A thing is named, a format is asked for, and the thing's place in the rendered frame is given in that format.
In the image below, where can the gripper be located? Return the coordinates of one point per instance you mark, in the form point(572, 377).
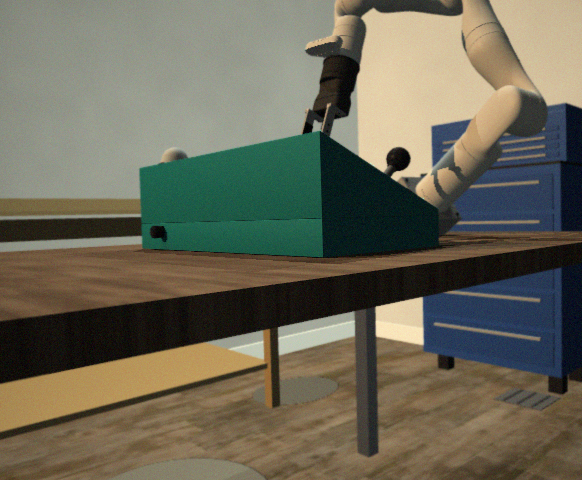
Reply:
point(337, 81)

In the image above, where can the green box-shaped console housing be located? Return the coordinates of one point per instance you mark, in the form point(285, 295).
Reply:
point(305, 195)

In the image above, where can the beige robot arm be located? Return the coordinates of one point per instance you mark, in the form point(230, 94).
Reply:
point(510, 109)

